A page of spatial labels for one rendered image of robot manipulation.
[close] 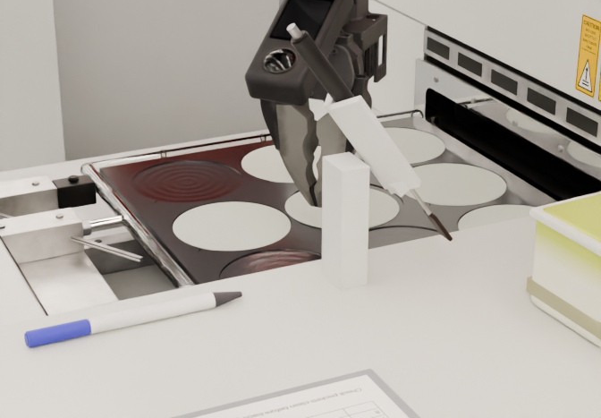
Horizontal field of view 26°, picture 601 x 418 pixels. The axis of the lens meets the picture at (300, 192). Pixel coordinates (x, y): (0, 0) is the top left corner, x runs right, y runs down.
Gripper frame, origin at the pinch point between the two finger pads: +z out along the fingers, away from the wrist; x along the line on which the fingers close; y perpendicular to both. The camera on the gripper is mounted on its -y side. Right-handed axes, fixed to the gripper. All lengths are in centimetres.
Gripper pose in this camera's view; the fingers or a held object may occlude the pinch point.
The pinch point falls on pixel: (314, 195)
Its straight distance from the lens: 106.8
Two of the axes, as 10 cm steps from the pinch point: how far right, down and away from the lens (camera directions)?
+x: -9.2, -1.5, 3.6
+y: 3.9, -3.6, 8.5
